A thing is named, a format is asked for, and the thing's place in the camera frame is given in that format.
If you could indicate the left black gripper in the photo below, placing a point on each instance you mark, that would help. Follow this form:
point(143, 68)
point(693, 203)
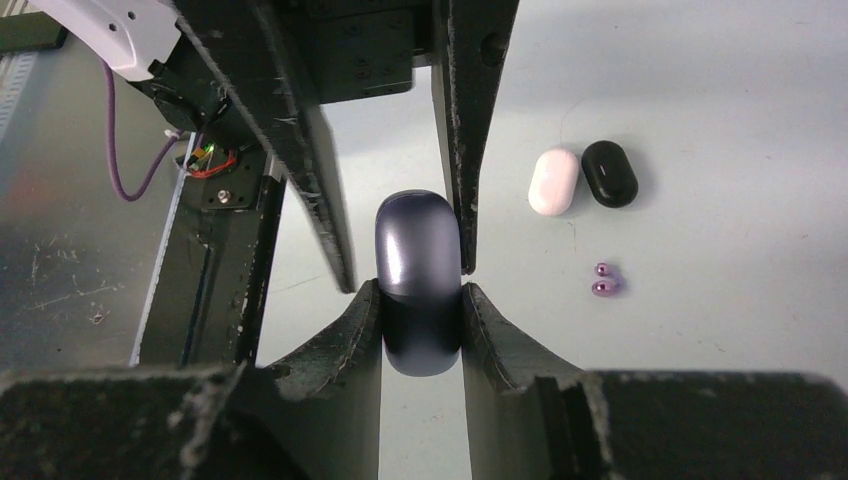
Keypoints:
point(280, 60)

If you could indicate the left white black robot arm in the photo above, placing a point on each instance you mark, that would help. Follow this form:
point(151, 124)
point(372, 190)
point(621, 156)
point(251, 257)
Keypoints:
point(144, 43)

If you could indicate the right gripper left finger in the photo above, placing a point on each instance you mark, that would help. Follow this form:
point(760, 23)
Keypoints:
point(314, 414)

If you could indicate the white earbud charging case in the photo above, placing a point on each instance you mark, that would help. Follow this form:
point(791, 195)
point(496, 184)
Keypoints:
point(553, 183)

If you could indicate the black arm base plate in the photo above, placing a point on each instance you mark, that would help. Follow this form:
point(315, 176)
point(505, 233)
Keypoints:
point(211, 278)

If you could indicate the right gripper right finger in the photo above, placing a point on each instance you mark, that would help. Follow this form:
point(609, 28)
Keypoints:
point(533, 415)

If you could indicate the purple earbud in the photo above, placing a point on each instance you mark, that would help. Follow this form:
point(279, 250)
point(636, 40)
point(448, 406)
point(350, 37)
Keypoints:
point(607, 283)

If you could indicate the left controller board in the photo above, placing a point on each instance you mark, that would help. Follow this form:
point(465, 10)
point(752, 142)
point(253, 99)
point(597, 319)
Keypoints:
point(208, 161)

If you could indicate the purple earbud charging case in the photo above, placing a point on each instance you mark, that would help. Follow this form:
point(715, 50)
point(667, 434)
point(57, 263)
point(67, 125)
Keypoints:
point(418, 259)

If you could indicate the black earbud charging case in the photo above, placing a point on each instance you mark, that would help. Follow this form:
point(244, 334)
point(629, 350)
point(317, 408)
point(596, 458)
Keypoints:
point(609, 174)

